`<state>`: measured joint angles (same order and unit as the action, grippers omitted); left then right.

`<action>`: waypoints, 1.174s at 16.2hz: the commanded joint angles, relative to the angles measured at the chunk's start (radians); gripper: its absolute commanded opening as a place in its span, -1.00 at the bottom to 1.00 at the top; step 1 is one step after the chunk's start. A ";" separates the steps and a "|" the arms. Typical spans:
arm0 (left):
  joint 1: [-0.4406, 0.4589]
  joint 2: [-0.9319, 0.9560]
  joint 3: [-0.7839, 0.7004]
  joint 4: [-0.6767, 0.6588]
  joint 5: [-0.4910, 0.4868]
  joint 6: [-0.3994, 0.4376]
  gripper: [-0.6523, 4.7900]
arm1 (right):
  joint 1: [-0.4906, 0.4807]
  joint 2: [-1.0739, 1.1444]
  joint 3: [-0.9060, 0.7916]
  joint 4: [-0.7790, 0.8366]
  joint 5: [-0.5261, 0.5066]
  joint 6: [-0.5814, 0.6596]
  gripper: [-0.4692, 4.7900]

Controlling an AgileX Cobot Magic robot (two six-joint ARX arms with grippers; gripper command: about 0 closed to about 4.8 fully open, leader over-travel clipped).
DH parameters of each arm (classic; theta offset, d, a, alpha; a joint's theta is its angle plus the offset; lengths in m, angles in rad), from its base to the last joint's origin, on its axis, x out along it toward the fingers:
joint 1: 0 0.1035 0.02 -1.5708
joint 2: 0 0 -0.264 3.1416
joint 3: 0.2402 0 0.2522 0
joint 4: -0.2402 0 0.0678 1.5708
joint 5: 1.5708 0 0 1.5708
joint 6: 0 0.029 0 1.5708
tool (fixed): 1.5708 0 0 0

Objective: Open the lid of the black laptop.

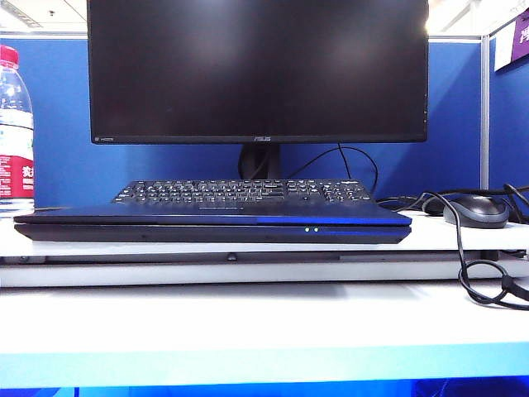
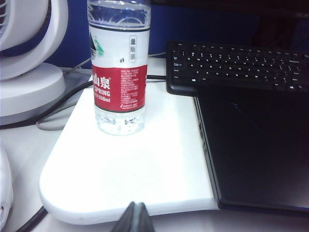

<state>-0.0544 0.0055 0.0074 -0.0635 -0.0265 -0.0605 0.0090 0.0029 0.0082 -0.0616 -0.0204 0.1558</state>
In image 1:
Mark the thin black monitor cable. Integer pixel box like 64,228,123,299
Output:
284,142,379,196

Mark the aluminium partition post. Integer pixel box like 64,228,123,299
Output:
480,34,491,190

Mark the thin black desk cable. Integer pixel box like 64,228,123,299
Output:
376,194,427,210

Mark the black cable bundle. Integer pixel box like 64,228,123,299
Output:
503,181,529,224

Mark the black Hasee laptop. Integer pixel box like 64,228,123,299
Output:
12,205,414,244

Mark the thick black looped cable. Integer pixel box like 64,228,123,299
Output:
417,189,529,311

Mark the narrow blue partition panel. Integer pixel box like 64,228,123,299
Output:
488,32,529,191

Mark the black grey computer mouse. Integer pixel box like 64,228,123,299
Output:
442,194,512,228

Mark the purple white poster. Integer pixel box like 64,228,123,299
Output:
493,7,529,72

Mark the black ASUS monitor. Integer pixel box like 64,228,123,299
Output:
85,0,431,181

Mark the black desktop keyboard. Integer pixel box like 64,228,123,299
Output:
110,178,378,212

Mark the clear water bottle red cap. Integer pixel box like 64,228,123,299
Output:
0,44,36,219

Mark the wide blue partition panel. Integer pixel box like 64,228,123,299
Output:
0,36,484,208

